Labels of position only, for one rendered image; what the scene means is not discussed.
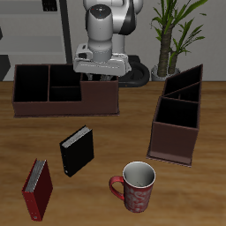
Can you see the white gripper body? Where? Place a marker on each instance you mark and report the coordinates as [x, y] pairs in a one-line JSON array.
[[101, 66]]

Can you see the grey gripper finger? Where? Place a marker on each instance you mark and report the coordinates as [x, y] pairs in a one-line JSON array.
[[90, 76], [106, 77]]

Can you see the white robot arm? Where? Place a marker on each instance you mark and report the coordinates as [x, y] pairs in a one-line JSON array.
[[100, 26]]

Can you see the dark brown desk caddy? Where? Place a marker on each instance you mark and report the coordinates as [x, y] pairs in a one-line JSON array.
[[97, 98], [173, 138]]

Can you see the black book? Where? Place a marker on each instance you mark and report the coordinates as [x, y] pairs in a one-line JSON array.
[[79, 153]]

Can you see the red book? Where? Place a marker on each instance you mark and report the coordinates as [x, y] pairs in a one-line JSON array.
[[41, 194]]

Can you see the green pot plant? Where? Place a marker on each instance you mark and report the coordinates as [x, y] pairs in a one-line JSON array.
[[164, 50]]

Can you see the red patterned mug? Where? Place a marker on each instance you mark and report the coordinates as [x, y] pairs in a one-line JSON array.
[[138, 192]]

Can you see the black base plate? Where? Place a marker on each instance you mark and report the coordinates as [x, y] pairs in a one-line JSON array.
[[138, 73]]

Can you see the black vertical post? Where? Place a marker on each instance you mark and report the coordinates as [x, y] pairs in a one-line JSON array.
[[66, 29]]

